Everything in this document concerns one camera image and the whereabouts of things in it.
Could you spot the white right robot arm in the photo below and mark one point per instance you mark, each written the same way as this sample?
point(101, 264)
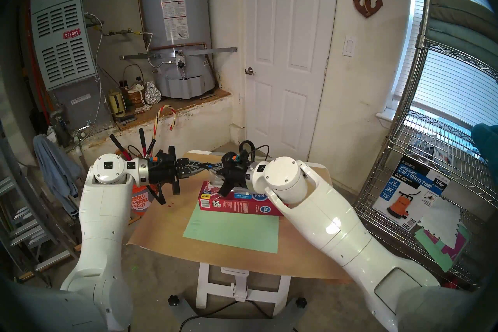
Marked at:
point(330, 218)

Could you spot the striped candy cane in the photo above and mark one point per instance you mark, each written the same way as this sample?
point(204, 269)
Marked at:
point(156, 123)

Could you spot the aluminium ladder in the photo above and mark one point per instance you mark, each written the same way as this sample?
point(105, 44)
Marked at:
point(23, 226)

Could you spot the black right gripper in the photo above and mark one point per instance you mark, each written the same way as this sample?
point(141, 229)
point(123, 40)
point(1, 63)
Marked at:
point(237, 173)

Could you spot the blue cloth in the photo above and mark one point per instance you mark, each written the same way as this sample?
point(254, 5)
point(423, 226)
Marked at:
point(54, 168)

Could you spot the pink paper piece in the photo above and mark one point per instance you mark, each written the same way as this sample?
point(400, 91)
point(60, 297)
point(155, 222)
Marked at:
point(459, 245)

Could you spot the white jagged paper sheet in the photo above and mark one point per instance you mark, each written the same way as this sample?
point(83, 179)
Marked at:
point(439, 218)

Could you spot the black round knob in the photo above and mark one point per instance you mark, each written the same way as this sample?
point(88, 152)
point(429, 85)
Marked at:
point(174, 300)
point(301, 302)

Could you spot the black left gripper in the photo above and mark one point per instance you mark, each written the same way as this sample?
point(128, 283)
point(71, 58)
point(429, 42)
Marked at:
point(163, 171)

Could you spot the white folding table frame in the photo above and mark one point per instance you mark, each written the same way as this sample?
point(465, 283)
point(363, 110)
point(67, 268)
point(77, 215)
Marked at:
point(241, 284)

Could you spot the white window blinds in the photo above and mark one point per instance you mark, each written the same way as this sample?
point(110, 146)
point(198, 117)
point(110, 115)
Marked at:
point(455, 82)

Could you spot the yellow metal can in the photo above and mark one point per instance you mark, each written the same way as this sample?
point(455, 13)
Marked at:
point(116, 103)

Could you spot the metal door knob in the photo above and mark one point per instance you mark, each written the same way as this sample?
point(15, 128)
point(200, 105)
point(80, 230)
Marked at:
point(249, 71)

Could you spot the orange plastic bucket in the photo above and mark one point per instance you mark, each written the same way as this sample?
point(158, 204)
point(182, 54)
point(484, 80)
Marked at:
point(140, 203)

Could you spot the green paper piece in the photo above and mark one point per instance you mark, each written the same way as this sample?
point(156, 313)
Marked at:
point(433, 249)

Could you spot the red freezer bag box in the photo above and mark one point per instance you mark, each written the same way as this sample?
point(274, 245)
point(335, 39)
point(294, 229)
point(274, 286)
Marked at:
point(241, 206)

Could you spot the light green paper sheet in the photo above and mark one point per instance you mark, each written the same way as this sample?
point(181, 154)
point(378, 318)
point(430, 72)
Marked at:
point(233, 232)

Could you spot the grey Bryant furnace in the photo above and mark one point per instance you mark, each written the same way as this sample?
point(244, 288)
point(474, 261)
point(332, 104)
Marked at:
point(66, 63)

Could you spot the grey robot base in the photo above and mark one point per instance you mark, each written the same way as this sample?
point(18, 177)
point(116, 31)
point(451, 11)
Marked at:
point(233, 325)

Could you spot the white panel door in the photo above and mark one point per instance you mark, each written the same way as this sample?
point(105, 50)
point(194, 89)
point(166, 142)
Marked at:
point(288, 24)

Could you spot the teal fabric item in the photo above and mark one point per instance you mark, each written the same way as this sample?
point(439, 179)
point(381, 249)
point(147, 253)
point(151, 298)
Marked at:
point(486, 140)

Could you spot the white light switch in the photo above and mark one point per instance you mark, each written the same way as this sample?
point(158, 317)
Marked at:
point(349, 46)

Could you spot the green cushion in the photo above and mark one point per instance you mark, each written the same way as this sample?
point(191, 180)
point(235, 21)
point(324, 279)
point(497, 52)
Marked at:
point(463, 24)

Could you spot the foil wrapped object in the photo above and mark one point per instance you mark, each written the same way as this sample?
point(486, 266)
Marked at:
point(152, 94)

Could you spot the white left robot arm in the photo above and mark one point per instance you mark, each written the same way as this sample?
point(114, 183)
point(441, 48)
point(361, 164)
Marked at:
point(101, 218)

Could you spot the clear ziplock bag blue slider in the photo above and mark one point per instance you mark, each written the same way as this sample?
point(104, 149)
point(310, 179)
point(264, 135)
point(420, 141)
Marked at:
point(212, 186)

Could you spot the utility pump cardboard box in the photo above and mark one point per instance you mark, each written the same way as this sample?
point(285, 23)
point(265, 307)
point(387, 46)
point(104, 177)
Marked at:
point(408, 187)

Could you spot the black left wrist camera bracket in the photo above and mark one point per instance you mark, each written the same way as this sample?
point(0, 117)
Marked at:
point(177, 188)

